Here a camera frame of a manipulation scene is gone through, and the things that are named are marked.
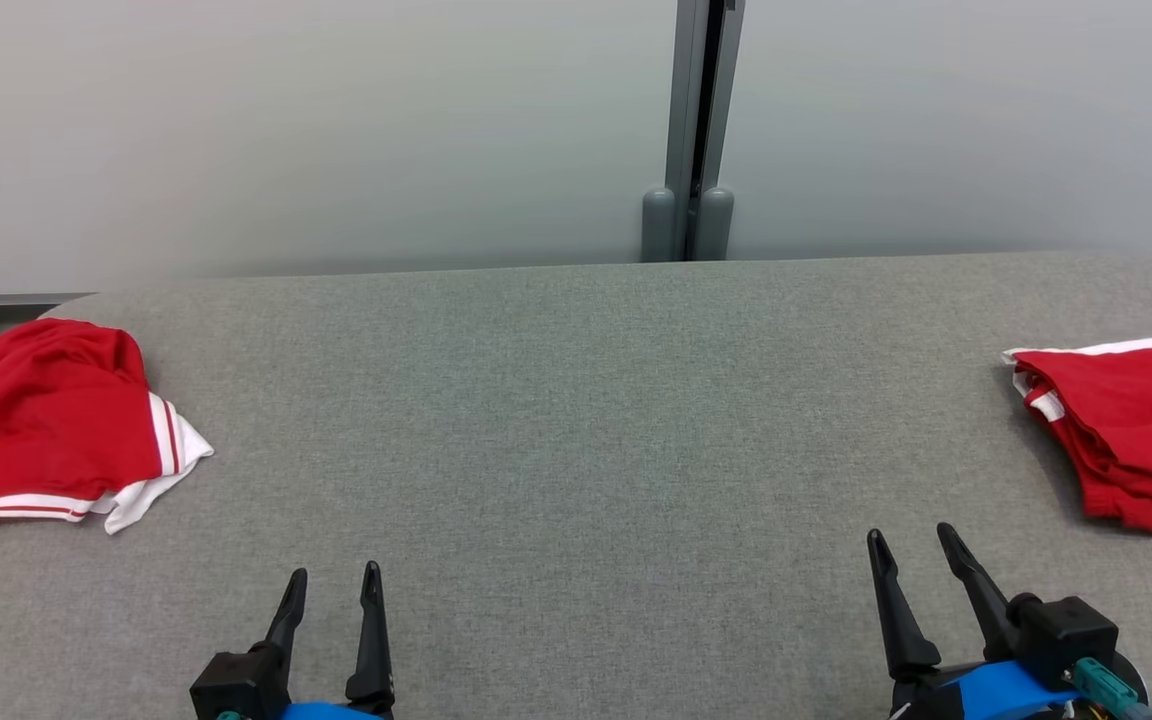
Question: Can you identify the grey vertical partition post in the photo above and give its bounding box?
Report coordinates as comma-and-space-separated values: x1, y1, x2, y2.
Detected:
663, 0, 747, 263

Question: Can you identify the grey rounded post foot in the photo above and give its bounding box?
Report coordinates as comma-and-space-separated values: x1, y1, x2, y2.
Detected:
693, 187, 736, 263
641, 187, 678, 263

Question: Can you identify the red garment with white stripes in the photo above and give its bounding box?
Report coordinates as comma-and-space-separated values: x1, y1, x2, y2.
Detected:
0, 317, 215, 563

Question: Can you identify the grey fabric covered surface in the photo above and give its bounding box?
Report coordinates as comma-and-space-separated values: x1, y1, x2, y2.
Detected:
0, 250, 1152, 720

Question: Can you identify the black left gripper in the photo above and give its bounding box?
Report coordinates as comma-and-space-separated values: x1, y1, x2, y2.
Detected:
189, 560, 396, 720

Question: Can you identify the red garment with white hem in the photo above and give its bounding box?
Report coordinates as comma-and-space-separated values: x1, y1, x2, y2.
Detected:
1001, 338, 1152, 542

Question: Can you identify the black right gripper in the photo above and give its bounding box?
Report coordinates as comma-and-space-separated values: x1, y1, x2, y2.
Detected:
867, 522, 1152, 720

